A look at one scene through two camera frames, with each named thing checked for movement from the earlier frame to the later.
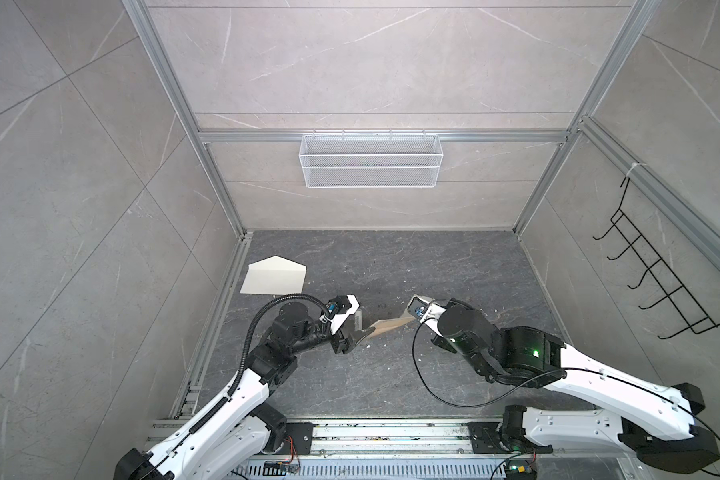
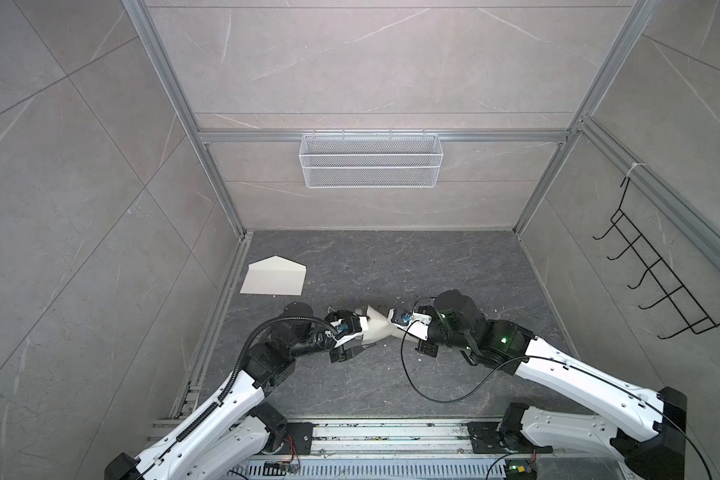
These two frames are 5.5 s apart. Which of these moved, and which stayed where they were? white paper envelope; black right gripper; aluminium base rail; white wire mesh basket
Moved: black right gripper
Stayed: white paper envelope; white wire mesh basket; aluminium base rail
